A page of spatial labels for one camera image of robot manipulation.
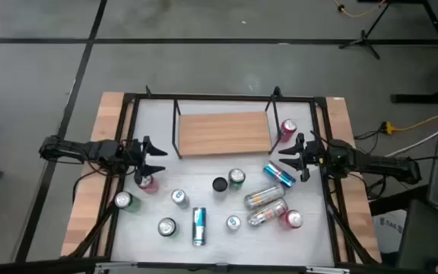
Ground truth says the red Fanta can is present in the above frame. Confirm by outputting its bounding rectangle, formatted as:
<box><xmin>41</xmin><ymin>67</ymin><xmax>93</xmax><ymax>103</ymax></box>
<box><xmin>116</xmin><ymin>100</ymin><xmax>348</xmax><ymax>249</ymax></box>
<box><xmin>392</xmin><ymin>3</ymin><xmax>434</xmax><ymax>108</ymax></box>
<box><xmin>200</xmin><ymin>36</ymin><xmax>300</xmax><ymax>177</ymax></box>
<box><xmin>279</xmin><ymin>209</ymin><xmax>304</xmax><ymax>230</ymax></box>
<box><xmin>278</xmin><ymin>118</ymin><xmax>299</xmax><ymax>144</ymax></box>
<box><xmin>137</xmin><ymin>174</ymin><xmax>160</xmax><ymax>195</ymax></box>

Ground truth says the yellow extension cord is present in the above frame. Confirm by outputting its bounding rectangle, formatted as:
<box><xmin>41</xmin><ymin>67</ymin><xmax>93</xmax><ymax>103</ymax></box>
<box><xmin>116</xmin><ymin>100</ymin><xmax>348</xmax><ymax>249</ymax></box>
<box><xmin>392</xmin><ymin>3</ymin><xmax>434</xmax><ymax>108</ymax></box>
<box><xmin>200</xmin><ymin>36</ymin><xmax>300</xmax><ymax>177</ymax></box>
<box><xmin>380</xmin><ymin>104</ymin><xmax>438</xmax><ymax>135</ymax></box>

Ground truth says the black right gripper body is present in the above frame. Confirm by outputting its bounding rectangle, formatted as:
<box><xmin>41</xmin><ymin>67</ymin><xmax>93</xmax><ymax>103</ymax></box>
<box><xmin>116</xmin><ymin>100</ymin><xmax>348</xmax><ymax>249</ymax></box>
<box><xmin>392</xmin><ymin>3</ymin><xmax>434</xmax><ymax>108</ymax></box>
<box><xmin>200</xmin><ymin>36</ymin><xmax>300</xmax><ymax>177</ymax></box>
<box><xmin>297</xmin><ymin>132</ymin><xmax>325</xmax><ymax>183</ymax></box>

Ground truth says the white cable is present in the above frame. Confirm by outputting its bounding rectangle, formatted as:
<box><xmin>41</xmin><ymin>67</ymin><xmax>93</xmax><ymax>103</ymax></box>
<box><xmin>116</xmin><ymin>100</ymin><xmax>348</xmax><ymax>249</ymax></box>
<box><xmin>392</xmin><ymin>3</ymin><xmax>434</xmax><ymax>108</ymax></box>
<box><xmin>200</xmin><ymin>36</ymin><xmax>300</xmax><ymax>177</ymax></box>
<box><xmin>384</xmin><ymin>116</ymin><xmax>438</xmax><ymax>158</ymax></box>

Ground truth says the silver Celsius can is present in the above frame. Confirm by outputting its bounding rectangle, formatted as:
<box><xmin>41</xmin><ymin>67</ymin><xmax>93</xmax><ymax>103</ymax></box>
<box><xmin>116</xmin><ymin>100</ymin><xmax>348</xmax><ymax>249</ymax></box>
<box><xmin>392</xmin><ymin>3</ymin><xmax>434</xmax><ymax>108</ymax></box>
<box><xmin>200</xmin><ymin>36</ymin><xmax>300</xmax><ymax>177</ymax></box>
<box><xmin>246</xmin><ymin>198</ymin><xmax>290</xmax><ymax>228</ymax></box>
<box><xmin>243</xmin><ymin>183</ymin><xmax>286</xmax><ymax>211</ymax></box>

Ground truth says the black desk frame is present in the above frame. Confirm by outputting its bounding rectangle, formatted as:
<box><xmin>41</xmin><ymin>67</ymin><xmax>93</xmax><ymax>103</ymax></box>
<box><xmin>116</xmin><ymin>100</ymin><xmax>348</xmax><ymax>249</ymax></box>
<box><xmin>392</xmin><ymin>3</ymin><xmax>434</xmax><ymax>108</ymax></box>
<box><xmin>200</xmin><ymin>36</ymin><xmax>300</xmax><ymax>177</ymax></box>
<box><xmin>389</xmin><ymin>0</ymin><xmax>438</xmax><ymax>104</ymax></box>

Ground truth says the yellow floor cable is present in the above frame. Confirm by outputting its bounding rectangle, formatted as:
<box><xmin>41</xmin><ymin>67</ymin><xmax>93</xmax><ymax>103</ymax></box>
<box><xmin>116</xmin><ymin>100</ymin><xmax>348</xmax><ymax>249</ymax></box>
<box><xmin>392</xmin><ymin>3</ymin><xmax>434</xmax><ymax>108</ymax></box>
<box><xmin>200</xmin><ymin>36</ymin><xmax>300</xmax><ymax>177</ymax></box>
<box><xmin>332</xmin><ymin>0</ymin><xmax>389</xmax><ymax>19</ymax></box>

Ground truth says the black aluminium table frame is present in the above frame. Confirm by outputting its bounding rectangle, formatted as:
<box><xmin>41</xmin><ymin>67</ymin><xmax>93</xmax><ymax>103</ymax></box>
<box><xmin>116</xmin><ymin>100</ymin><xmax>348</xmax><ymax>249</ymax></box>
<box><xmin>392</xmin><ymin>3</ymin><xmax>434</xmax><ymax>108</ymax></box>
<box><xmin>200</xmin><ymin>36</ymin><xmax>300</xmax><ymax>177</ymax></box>
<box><xmin>61</xmin><ymin>85</ymin><xmax>382</xmax><ymax>274</ymax></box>

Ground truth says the green soda can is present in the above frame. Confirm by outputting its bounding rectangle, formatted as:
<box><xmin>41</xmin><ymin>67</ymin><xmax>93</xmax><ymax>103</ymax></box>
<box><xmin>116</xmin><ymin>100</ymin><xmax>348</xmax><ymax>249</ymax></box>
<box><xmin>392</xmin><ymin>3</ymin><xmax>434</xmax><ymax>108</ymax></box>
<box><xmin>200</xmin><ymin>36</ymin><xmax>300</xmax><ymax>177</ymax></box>
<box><xmin>157</xmin><ymin>216</ymin><xmax>179</xmax><ymax>238</ymax></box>
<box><xmin>113</xmin><ymin>190</ymin><xmax>142</xmax><ymax>213</ymax></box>
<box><xmin>227</xmin><ymin>167</ymin><xmax>247</xmax><ymax>190</ymax></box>

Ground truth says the white glossy table mat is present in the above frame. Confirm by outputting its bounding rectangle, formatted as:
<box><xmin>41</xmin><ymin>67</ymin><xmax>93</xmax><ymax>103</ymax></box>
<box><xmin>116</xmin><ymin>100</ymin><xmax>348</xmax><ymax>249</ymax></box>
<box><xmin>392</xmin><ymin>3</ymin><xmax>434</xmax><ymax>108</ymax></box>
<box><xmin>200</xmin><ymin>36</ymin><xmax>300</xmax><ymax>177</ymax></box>
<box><xmin>110</xmin><ymin>99</ymin><xmax>336</xmax><ymax>267</ymax></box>

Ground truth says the black tripod stand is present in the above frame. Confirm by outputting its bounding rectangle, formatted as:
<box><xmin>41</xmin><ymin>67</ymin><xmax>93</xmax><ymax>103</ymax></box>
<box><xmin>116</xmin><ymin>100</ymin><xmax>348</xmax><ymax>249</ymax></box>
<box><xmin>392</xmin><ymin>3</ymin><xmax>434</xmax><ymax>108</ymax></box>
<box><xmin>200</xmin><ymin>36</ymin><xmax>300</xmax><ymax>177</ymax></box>
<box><xmin>338</xmin><ymin>2</ymin><xmax>393</xmax><ymax>61</ymax></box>

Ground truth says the white printed box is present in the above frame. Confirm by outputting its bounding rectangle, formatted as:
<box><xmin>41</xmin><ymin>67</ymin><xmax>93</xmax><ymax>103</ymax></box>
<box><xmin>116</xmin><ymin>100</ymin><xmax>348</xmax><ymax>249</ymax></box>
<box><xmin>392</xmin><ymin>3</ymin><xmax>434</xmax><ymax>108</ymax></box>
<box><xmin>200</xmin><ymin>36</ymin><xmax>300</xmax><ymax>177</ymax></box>
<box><xmin>373</xmin><ymin>209</ymin><xmax>408</xmax><ymax>254</ymax></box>

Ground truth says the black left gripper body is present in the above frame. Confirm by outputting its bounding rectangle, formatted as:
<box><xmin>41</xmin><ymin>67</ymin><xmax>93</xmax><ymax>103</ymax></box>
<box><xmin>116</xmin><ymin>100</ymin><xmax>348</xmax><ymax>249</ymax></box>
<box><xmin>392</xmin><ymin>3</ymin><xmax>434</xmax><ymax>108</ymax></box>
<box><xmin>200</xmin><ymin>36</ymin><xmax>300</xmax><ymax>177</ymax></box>
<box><xmin>122</xmin><ymin>135</ymin><xmax>151</xmax><ymax>186</ymax></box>

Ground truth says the blue silver Red Bull can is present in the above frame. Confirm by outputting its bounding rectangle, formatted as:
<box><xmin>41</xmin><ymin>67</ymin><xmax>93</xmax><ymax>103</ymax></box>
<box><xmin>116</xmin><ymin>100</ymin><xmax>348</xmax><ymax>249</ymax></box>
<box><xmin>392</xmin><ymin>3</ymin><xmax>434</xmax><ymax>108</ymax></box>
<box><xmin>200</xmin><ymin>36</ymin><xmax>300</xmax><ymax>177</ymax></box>
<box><xmin>170</xmin><ymin>189</ymin><xmax>190</xmax><ymax>209</ymax></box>
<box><xmin>225</xmin><ymin>215</ymin><xmax>243</xmax><ymax>232</ymax></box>
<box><xmin>262</xmin><ymin>161</ymin><xmax>297</xmax><ymax>189</ymax></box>
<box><xmin>192</xmin><ymin>206</ymin><xmax>208</xmax><ymax>247</ymax></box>

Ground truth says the wooden shelf with black frame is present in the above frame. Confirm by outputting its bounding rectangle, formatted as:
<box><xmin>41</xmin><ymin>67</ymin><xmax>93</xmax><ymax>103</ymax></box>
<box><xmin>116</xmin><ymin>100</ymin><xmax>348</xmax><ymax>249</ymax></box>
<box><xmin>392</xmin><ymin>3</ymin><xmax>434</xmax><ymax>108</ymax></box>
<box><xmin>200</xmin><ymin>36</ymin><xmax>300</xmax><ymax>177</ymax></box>
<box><xmin>171</xmin><ymin>94</ymin><xmax>283</xmax><ymax>160</ymax></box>

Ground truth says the black floor cable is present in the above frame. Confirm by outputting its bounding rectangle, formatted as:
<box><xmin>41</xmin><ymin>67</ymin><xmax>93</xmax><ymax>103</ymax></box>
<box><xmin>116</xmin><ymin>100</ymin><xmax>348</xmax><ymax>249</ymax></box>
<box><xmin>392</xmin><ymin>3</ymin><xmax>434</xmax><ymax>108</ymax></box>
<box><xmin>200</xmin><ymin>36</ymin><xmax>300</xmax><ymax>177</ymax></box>
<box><xmin>72</xmin><ymin>167</ymin><xmax>108</xmax><ymax>205</ymax></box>

